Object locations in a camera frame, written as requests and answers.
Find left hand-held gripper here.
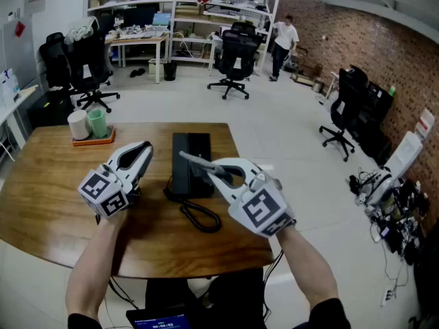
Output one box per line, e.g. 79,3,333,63
77,141,154,219

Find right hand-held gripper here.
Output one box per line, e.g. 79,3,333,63
204,158,296,239

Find grey cloth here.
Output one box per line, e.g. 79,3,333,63
178,150,235,184

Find person's right forearm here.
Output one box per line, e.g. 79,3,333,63
274,223,340,313

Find person's left forearm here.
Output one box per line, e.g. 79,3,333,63
64,210,128,321

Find orange tray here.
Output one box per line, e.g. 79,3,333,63
71,125,116,147

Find green plastic cup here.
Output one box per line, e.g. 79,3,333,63
87,109,108,139

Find white cylindrical container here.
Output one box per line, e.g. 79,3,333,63
67,109,91,141

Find black waste bin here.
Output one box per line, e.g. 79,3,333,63
163,62,178,82

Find white storage box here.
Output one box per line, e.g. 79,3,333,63
148,58,165,75

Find black equipment case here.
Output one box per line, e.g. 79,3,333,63
27,89,75,130

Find black office chair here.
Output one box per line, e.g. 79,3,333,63
64,17,121,113
206,21,263,101
318,65,370,162
38,32,75,92

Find person's black trousers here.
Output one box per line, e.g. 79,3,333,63
144,267,268,329

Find wood top white desk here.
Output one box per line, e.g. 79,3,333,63
106,32,171,84

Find wooden crate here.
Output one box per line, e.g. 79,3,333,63
291,46,323,85

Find white stool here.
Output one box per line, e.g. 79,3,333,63
324,71,340,101

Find pale green jacket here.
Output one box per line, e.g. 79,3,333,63
64,16,100,46

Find silver laptop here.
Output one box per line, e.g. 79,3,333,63
147,12,171,37

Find black monitor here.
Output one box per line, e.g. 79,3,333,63
123,7,157,29

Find black cabinet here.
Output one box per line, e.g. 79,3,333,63
356,80,394,150

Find grey metal cabinet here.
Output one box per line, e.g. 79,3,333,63
0,19,38,92

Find white metal shelf rack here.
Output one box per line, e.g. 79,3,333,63
87,0,178,64
171,0,281,75

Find black tablet with blue screen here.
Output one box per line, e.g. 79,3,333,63
126,308,193,329

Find white robot machine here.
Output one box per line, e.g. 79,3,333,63
363,130,425,207

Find white and red poster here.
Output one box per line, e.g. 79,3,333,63
414,108,436,140

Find black cable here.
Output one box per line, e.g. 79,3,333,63
108,276,139,308
262,250,284,321

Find pile of cables and electronics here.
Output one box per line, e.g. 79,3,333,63
349,169,433,267

